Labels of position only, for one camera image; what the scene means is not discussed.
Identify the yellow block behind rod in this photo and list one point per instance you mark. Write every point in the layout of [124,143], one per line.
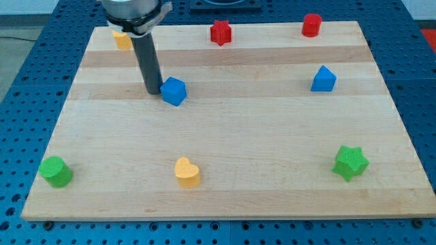
[122,40]

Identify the red star block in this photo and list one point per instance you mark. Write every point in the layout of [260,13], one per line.
[221,32]

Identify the wooden board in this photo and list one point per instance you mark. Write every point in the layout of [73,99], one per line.
[265,144]

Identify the green cylinder block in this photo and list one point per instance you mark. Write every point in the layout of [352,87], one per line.
[55,171]

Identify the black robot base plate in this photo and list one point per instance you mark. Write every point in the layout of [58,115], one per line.
[204,5]

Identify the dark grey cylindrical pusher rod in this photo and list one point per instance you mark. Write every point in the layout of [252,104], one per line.
[148,63]

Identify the blue cube block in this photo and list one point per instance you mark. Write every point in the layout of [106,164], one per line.
[173,91]

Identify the green star block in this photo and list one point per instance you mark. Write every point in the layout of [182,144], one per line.
[350,162]

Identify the yellow heart block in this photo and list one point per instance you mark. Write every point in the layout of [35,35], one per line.
[187,174]

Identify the red cylinder block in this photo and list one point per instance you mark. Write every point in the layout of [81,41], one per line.
[311,25]

